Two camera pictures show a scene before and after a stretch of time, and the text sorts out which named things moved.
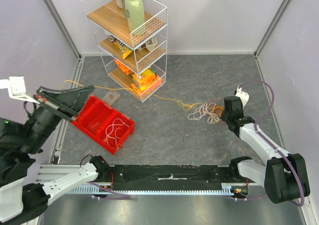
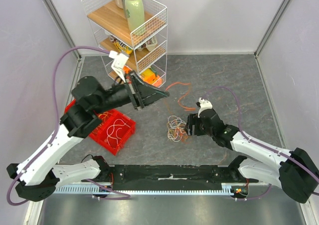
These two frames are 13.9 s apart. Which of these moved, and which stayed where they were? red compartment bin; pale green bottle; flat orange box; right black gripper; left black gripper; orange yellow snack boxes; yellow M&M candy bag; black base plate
Moved: left black gripper; right black gripper
Stayed: black base plate; orange yellow snack boxes; flat orange box; pale green bottle; red compartment bin; yellow M&M candy bag
